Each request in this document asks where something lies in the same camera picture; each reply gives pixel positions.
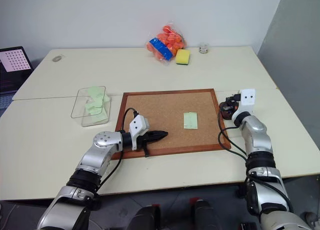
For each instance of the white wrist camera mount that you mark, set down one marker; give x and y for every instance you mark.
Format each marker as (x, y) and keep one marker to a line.
(137, 123)
(247, 97)

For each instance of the laptop with dot pattern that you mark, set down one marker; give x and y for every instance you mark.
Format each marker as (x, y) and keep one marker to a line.
(15, 61)

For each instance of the yellow sponge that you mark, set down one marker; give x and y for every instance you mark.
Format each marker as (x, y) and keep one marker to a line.
(183, 57)

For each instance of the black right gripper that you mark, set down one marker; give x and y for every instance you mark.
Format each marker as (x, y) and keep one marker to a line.
(233, 100)

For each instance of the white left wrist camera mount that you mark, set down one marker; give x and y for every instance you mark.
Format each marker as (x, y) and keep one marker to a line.
(137, 123)

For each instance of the wood-framed cork board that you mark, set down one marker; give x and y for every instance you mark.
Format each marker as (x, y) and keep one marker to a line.
(160, 115)

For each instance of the dark rounded shape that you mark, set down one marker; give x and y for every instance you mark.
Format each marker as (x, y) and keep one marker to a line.
(203, 213)

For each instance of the bag of orange pieces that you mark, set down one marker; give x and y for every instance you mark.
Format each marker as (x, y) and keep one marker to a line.
(170, 41)

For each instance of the green sticky note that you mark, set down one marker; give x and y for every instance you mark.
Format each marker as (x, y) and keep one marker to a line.
(94, 107)
(190, 120)
(97, 92)
(98, 117)

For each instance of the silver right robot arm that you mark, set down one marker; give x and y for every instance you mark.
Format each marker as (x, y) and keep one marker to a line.
(260, 140)

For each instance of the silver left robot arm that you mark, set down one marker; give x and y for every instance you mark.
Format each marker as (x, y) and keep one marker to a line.
(93, 157)

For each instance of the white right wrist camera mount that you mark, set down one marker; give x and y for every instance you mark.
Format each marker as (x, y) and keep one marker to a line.
(247, 97)

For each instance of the small glass jar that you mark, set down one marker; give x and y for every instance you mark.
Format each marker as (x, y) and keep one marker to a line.
(203, 48)

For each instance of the small grey oval disc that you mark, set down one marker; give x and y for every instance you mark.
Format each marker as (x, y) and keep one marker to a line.
(57, 58)

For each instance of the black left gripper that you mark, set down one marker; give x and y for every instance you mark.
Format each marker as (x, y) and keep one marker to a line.
(145, 141)

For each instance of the clear plastic box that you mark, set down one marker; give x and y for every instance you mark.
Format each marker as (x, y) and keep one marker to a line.
(91, 107)

